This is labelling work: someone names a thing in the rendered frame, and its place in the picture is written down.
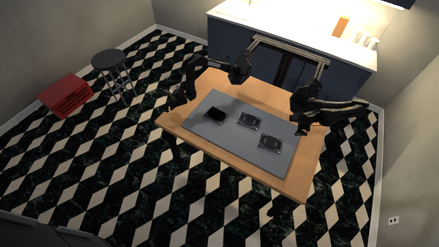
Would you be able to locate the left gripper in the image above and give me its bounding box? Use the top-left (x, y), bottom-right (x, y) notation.
top-left (293, 112), bottom-right (311, 136)

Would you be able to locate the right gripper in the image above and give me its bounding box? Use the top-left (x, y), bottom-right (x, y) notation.
top-left (159, 90), bottom-right (180, 112)

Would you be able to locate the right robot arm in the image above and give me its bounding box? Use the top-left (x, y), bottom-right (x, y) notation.
top-left (172, 53), bottom-right (249, 106)

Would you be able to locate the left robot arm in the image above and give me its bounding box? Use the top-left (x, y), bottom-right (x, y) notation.
top-left (293, 91), bottom-right (369, 127)

